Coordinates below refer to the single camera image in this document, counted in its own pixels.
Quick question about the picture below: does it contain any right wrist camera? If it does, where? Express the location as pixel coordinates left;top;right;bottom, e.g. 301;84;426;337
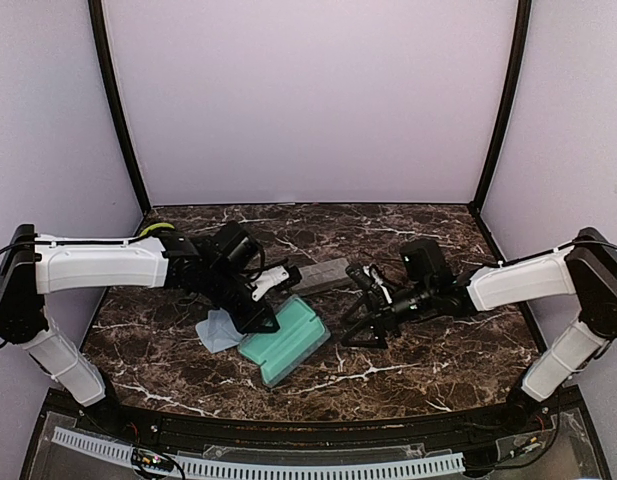
345;239;452;301

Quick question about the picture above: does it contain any black front rail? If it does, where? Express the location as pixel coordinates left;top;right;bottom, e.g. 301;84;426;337
42;387;584;454

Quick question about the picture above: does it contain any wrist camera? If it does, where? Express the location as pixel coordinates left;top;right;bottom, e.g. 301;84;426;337
207;220;302;304
345;239;452;301

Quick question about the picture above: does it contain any right black frame post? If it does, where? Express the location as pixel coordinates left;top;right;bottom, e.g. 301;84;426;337
469;0;533;216

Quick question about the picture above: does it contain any black frame post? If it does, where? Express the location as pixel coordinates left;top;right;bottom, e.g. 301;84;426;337
87;0;152;215
469;0;533;216

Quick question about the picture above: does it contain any white slotted cable duct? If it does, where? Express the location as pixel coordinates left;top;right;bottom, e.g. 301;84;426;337
51;427;465;479

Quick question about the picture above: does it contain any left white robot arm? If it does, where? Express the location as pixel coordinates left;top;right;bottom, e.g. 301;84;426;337
0;222;300;436

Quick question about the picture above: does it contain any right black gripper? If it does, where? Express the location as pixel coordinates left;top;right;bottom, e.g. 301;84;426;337
341;279;436;348

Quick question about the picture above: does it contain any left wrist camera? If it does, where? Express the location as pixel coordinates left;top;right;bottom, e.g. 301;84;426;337
207;220;302;304

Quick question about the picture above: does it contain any blue cleaning cloth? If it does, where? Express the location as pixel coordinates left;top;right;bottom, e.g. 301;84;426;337
195;309;243;354

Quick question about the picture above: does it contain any teal glasses case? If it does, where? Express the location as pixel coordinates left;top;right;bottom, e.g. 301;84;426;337
291;258;353;295
237;295;331;388

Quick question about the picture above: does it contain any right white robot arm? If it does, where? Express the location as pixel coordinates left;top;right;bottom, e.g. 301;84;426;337
341;228;617;434

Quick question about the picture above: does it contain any green bowl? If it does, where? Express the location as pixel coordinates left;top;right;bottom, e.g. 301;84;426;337
139;222;175;237

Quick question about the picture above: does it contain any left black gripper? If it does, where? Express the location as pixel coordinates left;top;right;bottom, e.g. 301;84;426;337
202;264;280;335

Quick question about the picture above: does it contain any left black frame post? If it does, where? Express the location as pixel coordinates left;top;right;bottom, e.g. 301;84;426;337
87;0;152;215

